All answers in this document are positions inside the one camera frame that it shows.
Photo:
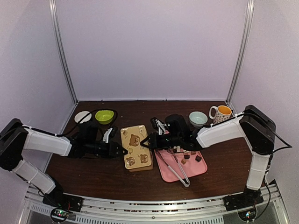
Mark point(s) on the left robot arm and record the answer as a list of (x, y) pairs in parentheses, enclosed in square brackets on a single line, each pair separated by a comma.
[(16, 137)]

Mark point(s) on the white mug yellow inside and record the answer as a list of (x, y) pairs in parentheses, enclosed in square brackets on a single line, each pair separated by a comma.
[(219, 113)]

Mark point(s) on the right aluminium frame post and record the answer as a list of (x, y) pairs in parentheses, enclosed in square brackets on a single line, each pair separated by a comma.
[(242, 50)]

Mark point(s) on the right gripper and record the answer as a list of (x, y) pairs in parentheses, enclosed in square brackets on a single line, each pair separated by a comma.
[(154, 142)]

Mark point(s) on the light blue bowl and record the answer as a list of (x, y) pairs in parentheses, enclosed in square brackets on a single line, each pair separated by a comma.
[(198, 119)]

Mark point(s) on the left aluminium frame post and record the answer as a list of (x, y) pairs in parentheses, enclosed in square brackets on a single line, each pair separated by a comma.
[(61, 52)]

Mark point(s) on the dark square chocolate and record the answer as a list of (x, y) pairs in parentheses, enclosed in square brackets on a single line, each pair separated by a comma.
[(198, 158)]

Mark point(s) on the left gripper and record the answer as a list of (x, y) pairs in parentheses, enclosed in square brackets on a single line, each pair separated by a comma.
[(113, 146)]

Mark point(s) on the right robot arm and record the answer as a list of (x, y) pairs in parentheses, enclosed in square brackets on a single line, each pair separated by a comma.
[(258, 130)]

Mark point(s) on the green bowl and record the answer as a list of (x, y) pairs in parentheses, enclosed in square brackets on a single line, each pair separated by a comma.
[(104, 117)]

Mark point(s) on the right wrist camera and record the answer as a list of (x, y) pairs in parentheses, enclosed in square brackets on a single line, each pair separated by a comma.
[(158, 125)]

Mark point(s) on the beige bear tin lid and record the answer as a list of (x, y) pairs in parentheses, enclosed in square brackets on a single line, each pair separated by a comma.
[(130, 138)]

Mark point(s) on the beige tin box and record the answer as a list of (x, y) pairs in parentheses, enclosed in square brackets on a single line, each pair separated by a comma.
[(137, 166)]

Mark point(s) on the small white black bowl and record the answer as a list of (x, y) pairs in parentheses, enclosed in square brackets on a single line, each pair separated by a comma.
[(83, 116)]

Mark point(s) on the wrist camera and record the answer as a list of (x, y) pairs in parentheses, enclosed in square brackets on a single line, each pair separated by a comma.
[(110, 133), (158, 125)]

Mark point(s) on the front aluminium rail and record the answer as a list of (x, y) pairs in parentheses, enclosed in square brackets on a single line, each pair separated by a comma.
[(209, 210)]

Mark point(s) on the pink tray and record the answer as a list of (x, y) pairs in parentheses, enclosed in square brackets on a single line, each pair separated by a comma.
[(177, 162)]

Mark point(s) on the aluminium frame post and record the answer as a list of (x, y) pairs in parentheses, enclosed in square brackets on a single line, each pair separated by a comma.
[(61, 52), (242, 50)]

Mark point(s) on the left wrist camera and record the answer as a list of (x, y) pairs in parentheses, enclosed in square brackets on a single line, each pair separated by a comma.
[(110, 133)]

